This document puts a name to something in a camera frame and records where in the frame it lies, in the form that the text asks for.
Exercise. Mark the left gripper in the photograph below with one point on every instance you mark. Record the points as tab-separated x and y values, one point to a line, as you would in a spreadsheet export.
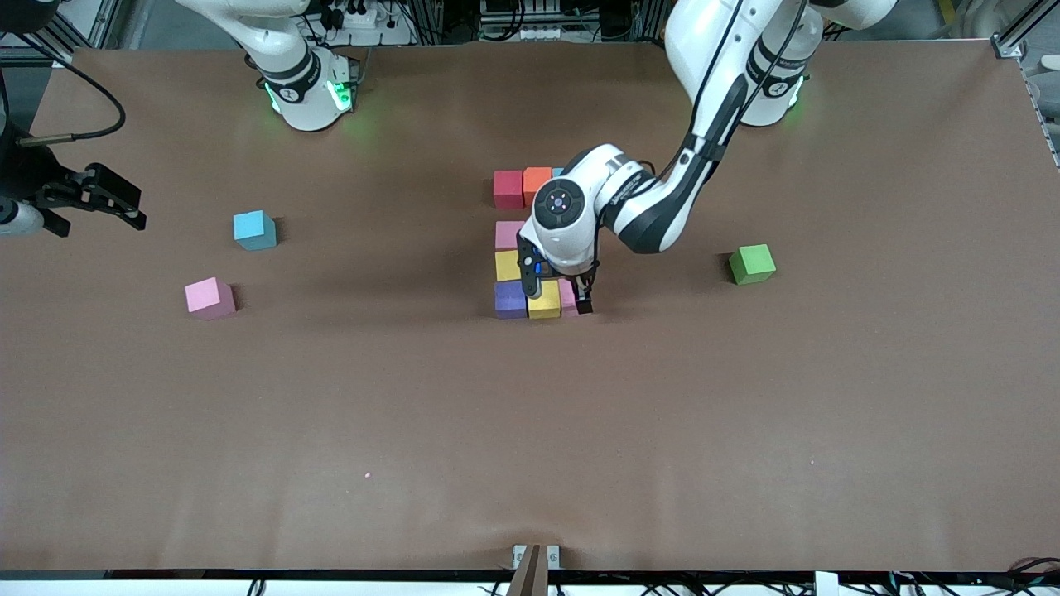
585	300

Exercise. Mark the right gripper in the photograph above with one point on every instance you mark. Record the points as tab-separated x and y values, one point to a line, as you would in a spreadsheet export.
31	174

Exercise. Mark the pink foam cube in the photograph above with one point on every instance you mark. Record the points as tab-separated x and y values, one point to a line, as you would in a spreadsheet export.
567	298
507	235
207	296

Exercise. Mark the yellow foam cube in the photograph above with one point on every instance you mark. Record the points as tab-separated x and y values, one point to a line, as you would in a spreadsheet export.
544	305
508	265

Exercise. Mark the purple foam cube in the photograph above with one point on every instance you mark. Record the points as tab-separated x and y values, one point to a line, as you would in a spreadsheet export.
511	300

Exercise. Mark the orange foam cube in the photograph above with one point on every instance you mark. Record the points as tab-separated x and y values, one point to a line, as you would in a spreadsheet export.
536	178

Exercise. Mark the red foam cube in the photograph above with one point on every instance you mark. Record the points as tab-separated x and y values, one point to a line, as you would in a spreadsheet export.
508	189

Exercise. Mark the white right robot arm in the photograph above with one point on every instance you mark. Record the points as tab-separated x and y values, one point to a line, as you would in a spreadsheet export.
306	99

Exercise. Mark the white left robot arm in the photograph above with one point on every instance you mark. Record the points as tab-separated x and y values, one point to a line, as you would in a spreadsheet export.
712	41

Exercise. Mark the green foam cube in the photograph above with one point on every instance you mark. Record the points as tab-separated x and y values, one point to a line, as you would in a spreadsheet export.
752	265

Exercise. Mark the brown table cover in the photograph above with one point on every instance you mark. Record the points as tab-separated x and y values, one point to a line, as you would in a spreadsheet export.
497	463

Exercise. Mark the white electronics box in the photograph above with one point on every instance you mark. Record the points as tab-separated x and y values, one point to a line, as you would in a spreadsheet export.
538	33

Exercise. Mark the wooden strip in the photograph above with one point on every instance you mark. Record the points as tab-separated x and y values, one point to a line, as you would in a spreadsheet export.
526	575

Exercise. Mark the white power strip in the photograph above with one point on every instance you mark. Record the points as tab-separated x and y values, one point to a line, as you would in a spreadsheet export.
360	18

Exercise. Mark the white label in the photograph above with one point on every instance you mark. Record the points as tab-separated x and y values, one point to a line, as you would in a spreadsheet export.
826	583

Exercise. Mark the metal table edge bracket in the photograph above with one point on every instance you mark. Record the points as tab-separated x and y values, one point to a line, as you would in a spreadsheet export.
518	556

